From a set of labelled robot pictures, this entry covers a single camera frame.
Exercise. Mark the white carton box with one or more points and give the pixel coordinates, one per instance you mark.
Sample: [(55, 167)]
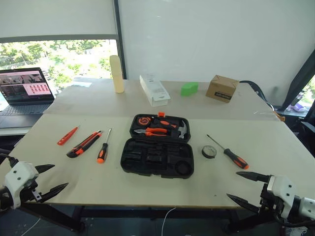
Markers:
[(156, 91)]

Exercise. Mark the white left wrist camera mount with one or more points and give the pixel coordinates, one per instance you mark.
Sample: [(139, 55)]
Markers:
[(18, 175)]

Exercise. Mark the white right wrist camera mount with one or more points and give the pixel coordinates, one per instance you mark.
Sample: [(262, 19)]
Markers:
[(283, 188)]

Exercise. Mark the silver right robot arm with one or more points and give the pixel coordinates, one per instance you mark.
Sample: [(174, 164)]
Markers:
[(306, 206)]

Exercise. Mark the orange voltage tester pen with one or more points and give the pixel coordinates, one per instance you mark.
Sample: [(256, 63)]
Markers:
[(66, 136)]

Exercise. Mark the green plastic block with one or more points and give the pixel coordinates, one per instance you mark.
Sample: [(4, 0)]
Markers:
[(189, 89)]

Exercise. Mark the black office chair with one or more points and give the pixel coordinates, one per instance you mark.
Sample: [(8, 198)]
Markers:
[(306, 132)]

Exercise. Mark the black table frame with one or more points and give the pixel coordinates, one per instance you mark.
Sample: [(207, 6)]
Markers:
[(49, 214)]

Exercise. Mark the orange black tape measure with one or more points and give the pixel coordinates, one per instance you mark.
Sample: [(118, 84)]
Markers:
[(144, 121)]

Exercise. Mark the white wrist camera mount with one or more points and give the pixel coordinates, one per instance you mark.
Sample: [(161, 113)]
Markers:
[(18, 175), (283, 188)]

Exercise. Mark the dark window frame post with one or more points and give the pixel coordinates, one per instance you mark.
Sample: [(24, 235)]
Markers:
[(120, 44)]

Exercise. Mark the white roller blind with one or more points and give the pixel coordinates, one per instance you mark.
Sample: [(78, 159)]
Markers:
[(56, 17)]

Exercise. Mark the cream cylindrical bottle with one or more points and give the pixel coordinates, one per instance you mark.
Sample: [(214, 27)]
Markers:
[(117, 73)]

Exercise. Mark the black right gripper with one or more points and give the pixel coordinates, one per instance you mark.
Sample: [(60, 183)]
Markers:
[(269, 202)]

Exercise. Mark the black laptop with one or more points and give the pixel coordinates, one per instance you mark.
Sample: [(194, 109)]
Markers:
[(24, 98)]

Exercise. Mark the small orange object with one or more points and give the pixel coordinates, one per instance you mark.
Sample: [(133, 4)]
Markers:
[(282, 118)]

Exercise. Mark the black diagonal beam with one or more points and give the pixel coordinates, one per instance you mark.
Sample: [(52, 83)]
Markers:
[(299, 81)]

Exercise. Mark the black electrical tape roll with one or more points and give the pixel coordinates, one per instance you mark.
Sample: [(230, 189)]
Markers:
[(209, 152)]

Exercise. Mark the black chair backrest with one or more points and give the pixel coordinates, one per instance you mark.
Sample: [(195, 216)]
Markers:
[(258, 89)]

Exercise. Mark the long orange black screwdriver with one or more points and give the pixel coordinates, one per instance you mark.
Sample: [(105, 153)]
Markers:
[(235, 158)]

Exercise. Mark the short orange black screwdriver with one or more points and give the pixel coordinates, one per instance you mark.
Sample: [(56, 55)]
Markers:
[(102, 152)]

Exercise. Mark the black tool case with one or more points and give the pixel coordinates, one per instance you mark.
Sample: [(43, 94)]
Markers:
[(157, 162)]

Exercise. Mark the purple object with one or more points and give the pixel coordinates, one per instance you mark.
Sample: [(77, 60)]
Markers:
[(299, 107)]

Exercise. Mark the brown cardboard box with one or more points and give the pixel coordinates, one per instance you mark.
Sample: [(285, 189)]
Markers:
[(221, 89)]

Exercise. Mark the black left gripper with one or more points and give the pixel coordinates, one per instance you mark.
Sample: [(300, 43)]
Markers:
[(28, 194)]

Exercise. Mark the orange black utility knife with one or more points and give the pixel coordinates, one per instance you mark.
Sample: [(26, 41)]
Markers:
[(82, 145)]

